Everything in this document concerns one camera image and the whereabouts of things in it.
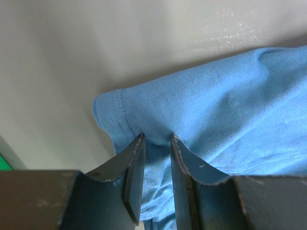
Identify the green plastic crate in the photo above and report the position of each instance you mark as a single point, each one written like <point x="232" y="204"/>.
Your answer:
<point x="4" y="165"/>

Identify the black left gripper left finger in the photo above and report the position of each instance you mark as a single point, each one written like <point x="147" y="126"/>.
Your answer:
<point x="109" y="197"/>

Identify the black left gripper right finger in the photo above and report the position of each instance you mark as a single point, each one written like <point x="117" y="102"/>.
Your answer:
<point x="205" y="197"/>

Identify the blue t-shirt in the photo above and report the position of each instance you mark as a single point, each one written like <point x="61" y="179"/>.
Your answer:
<point x="245" y="114"/>

